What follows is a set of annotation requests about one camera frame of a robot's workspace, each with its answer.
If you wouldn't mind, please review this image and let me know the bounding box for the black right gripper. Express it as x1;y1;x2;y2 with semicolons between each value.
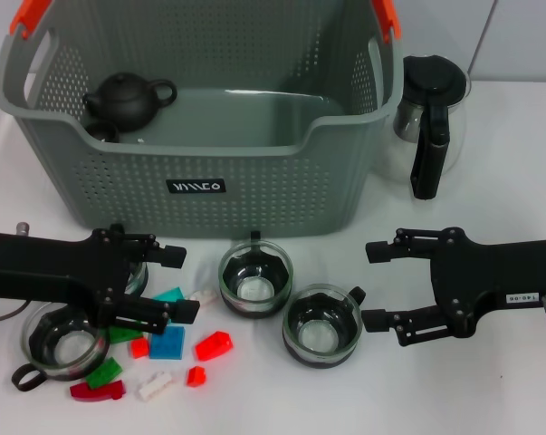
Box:
360;226;546;348

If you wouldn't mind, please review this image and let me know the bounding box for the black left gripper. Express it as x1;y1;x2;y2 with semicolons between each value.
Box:
0;222;188;328

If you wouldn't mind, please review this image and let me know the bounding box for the glass teacup black sleeve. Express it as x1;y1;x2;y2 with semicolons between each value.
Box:
10;298;111;393
281;283;367;369
217;230;295;320
122;257;149;295

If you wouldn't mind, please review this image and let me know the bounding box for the grey perforated storage basket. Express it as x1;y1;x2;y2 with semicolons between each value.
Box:
0;0;405;239

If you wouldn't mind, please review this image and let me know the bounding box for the small black clay teacup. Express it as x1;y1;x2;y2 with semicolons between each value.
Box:
84;121;121;144

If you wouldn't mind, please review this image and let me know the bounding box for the white building brick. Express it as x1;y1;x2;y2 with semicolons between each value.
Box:
136;370;174;402
188;289;219;309

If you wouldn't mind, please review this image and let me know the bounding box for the teal square building brick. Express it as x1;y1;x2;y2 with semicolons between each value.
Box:
152;285;187;305

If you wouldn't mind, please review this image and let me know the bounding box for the blue square building brick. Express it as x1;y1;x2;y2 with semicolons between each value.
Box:
148;324;187;361

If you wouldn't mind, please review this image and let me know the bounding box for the large orange sloped brick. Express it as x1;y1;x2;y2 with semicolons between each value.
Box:
194;330;235;363

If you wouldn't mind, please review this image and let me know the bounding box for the small orange square brick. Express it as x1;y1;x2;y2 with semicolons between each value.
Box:
129;337;150;360

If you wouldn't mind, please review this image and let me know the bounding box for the small orange sloped brick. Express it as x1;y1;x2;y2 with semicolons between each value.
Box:
186;365;208;389

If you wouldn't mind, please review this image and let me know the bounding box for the green building brick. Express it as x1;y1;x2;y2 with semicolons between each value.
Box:
84;356;124;391
108;324;145;345

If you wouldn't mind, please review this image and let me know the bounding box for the dark red curved brick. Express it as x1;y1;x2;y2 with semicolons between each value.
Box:
70;379;128;403

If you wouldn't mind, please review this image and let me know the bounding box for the black clay teapot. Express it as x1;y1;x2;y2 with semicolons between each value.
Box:
81;72;178;132

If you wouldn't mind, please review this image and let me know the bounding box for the glass carafe black lid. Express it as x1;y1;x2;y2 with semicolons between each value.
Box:
388;54;473;201

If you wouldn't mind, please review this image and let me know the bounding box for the grey left gripper cable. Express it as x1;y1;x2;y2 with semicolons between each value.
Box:
0;298;32;325

